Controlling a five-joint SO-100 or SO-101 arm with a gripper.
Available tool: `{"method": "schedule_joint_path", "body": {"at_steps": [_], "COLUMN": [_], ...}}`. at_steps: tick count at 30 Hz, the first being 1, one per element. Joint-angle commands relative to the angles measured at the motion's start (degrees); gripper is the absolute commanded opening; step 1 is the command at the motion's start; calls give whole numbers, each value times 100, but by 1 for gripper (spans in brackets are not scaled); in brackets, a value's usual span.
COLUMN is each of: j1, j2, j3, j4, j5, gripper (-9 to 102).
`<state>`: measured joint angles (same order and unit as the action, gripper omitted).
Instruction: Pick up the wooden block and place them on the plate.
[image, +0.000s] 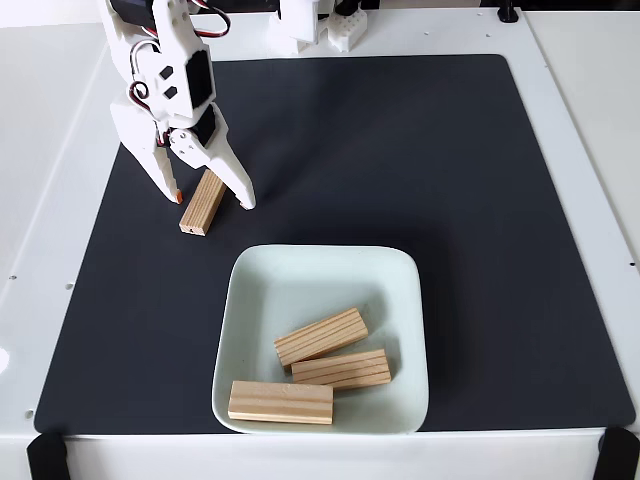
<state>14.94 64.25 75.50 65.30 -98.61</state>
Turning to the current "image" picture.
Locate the black corner bracket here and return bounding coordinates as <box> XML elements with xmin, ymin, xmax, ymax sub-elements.
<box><xmin>25</xmin><ymin>430</ymin><xmax>69</xmax><ymax>480</ymax></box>
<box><xmin>594</xmin><ymin>426</ymin><xmax>640</xmax><ymax>480</ymax></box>

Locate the wooden block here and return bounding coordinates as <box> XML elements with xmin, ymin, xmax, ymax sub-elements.
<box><xmin>290</xmin><ymin>348</ymin><xmax>392</xmax><ymax>391</ymax></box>
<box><xmin>228</xmin><ymin>380</ymin><xmax>335</xmax><ymax>426</ymax></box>
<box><xmin>178</xmin><ymin>168</ymin><xmax>230</xmax><ymax>236</ymax></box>
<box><xmin>273</xmin><ymin>307</ymin><xmax>370</xmax><ymax>369</ymax></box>

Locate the pale green square plate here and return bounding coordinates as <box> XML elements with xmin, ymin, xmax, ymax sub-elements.
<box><xmin>210</xmin><ymin>243</ymin><xmax>430</xmax><ymax>436</ymax></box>

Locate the black rubber mat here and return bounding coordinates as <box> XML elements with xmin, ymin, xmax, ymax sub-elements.
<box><xmin>33</xmin><ymin>53</ymin><xmax>636</xmax><ymax>435</ymax></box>

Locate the red black white cable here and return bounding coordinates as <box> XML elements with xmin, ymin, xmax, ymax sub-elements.
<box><xmin>127</xmin><ymin>0</ymin><xmax>232</xmax><ymax>151</ymax></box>

